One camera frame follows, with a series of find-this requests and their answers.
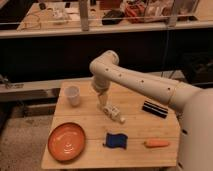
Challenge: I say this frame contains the metal shelf post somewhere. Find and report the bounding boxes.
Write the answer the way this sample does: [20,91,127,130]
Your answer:
[78,0,89,31]
[167,0,181,27]

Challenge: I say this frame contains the wooden table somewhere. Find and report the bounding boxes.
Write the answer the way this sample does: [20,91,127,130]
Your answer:
[41,81,180,169]

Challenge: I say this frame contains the metal shelf post left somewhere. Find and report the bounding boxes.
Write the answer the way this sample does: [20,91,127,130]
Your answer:
[78,0,89,31]

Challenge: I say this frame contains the orange plate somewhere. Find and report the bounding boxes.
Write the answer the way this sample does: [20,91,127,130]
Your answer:
[47,122,86,162]

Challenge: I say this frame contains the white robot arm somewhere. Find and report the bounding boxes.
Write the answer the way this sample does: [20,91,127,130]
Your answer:
[89,50,213,171]

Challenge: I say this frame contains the red object on shelf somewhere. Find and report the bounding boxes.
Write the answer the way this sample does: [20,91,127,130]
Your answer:
[125,4,145,23]

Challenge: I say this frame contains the white plastic cup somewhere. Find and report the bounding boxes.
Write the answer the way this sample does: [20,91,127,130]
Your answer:
[64,86,80,107]

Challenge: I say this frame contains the black bag on shelf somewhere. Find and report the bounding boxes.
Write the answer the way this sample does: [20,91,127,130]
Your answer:
[102,10,124,25]

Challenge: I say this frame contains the blue cloth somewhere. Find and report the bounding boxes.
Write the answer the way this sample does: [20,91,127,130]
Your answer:
[103,133,128,149]

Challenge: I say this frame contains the orange carrot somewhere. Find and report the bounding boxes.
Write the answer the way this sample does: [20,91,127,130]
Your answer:
[144,140,170,148]

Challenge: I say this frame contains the black striped box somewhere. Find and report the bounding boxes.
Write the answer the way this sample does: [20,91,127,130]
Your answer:
[142,101,168,118]

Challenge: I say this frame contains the metal shelf post right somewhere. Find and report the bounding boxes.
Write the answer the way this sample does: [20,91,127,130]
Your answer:
[167,0,181,27]

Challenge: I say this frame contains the white bottle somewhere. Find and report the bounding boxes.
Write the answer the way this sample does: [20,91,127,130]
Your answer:
[98,103,125,124]

